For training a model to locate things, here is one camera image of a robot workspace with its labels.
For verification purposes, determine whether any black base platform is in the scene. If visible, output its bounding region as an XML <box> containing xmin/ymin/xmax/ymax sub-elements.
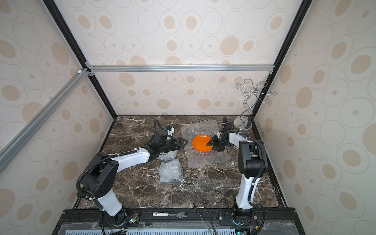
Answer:
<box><xmin>53</xmin><ymin>208</ymin><xmax>305</xmax><ymax>235</ymax></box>

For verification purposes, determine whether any fork with patterned handle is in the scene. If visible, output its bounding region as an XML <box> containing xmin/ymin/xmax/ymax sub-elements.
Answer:
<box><xmin>152</xmin><ymin>212</ymin><xmax>188</xmax><ymax>218</ymax></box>

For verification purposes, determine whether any aluminium rail back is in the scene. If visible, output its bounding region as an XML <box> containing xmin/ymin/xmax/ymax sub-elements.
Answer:
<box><xmin>89</xmin><ymin>64</ymin><xmax>275</xmax><ymax>72</ymax></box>

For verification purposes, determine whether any aluminium rail left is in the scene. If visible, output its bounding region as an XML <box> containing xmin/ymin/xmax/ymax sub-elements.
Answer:
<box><xmin>1</xmin><ymin>68</ymin><xmax>89</xmax><ymax>171</ymax></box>

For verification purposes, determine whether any chrome wire mug tree stand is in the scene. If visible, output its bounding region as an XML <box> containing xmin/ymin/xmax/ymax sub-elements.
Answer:
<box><xmin>233</xmin><ymin>78</ymin><xmax>277</xmax><ymax>131</ymax></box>

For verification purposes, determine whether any bubble wrap sheet around orange plate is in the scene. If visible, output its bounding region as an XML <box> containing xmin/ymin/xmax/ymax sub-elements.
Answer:
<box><xmin>180</xmin><ymin>120</ymin><xmax>230</xmax><ymax>169</ymax></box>

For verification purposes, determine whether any aluminium rail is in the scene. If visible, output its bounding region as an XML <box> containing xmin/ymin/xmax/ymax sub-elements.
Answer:
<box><xmin>89</xmin><ymin>64</ymin><xmax>275</xmax><ymax>72</ymax></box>
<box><xmin>1</xmin><ymin>68</ymin><xmax>89</xmax><ymax>171</ymax></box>

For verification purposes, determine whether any orange dinner plate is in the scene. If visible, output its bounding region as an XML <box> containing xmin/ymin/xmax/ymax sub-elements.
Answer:
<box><xmin>192</xmin><ymin>135</ymin><xmax>212</xmax><ymax>153</ymax></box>

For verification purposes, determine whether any black frame post back right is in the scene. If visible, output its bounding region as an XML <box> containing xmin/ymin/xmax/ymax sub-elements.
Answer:
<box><xmin>251</xmin><ymin>0</ymin><xmax>313</xmax><ymax>119</ymax></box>

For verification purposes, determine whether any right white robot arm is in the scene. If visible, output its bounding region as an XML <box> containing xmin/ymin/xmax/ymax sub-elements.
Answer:
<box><xmin>207</xmin><ymin>117</ymin><xmax>267</xmax><ymax>219</ymax></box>

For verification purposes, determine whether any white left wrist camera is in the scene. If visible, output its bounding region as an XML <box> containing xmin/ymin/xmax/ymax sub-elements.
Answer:
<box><xmin>164</xmin><ymin>126</ymin><xmax>175</xmax><ymax>136</ymax></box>

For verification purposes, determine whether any black frame post back left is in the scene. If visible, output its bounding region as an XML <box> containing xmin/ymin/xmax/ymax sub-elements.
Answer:
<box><xmin>43</xmin><ymin>0</ymin><xmax>117</xmax><ymax>119</ymax></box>

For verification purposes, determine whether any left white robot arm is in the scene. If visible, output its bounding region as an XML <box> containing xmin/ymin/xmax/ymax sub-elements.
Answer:
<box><xmin>76</xmin><ymin>119</ymin><xmax>188</xmax><ymax>227</ymax></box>

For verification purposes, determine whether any black frame post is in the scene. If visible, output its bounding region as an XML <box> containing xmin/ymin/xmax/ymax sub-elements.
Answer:
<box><xmin>251</xmin><ymin>0</ymin><xmax>313</xmax><ymax>119</ymax></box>
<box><xmin>43</xmin><ymin>0</ymin><xmax>117</xmax><ymax>119</ymax></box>

